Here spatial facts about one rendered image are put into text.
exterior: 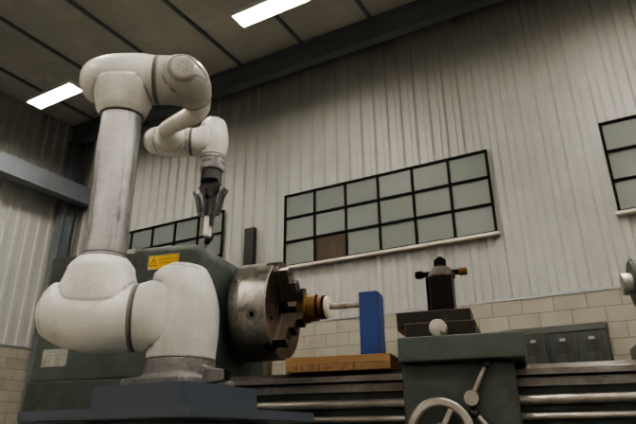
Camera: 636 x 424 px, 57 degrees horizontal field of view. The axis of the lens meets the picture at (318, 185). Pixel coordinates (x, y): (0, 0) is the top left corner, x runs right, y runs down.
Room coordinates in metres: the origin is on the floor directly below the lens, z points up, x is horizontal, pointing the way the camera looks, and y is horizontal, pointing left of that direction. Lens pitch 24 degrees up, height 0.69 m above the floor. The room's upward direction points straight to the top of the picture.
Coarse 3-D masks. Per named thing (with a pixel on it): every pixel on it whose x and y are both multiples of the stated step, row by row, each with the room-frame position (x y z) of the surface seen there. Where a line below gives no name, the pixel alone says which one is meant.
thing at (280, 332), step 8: (296, 312) 1.85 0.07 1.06; (280, 320) 1.85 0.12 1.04; (288, 320) 1.84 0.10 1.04; (296, 320) 1.84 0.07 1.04; (304, 320) 1.84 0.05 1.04; (280, 328) 1.83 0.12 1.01; (288, 328) 1.82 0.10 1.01; (296, 328) 1.84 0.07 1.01; (280, 336) 1.81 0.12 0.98; (288, 336) 1.83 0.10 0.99; (264, 344) 1.82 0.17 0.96; (272, 344) 1.81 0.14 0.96; (280, 344) 1.83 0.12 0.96; (288, 344) 1.83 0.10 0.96; (272, 352) 1.85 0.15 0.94
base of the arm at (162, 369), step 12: (156, 360) 1.27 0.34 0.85; (168, 360) 1.27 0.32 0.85; (180, 360) 1.27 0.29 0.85; (192, 360) 1.28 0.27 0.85; (204, 360) 1.30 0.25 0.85; (144, 372) 1.30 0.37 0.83; (156, 372) 1.27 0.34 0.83; (168, 372) 1.26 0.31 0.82; (180, 372) 1.26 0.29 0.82; (192, 372) 1.28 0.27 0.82; (204, 372) 1.29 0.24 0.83; (216, 372) 1.28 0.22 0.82; (228, 372) 1.30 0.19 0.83; (120, 384) 1.30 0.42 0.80; (228, 384) 1.36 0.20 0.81
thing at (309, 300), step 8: (304, 296) 1.84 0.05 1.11; (312, 296) 1.83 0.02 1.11; (320, 296) 1.83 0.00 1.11; (296, 304) 1.85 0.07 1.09; (304, 304) 1.83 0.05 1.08; (312, 304) 1.82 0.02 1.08; (320, 304) 1.82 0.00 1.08; (304, 312) 1.83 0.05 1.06; (312, 312) 1.83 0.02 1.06; (320, 312) 1.83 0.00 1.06; (312, 320) 1.86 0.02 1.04
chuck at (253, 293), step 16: (256, 272) 1.80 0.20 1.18; (272, 272) 1.79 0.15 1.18; (240, 288) 1.78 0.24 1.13; (256, 288) 1.76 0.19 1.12; (272, 288) 1.80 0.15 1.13; (240, 304) 1.77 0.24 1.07; (256, 304) 1.76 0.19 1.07; (272, 304) 1.80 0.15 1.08; (288, 304) 1.93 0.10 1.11; (240, 320) 1.78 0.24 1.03; (256, 320) 1.77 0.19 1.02; (272, 320) 1.81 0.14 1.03; (256, 336) 1.79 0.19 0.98; (272, 336) 1.81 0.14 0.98; (256, 352) 1.85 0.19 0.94; (288, 352) 1.94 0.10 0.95
